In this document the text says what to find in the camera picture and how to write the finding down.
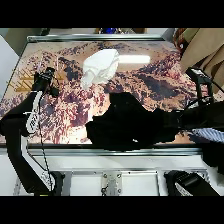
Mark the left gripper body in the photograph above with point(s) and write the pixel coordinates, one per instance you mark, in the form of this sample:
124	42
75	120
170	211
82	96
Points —
45	81

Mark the heap of clothes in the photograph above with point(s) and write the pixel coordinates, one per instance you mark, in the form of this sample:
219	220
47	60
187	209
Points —
203	50

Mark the white garment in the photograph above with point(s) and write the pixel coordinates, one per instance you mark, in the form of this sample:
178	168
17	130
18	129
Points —
100	66

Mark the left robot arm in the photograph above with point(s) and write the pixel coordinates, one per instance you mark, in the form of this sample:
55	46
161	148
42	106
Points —
15	133

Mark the silver frame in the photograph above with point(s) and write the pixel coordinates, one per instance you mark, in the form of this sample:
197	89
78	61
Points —
113	160

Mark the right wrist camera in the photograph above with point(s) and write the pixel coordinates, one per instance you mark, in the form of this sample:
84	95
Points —
200	75

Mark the black garment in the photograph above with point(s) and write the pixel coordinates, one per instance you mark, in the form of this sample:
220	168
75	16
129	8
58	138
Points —
130	123

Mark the dark garment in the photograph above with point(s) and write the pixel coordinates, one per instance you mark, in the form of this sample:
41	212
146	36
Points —
215	156

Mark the striped garment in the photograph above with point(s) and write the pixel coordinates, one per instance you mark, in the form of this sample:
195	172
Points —
210	134

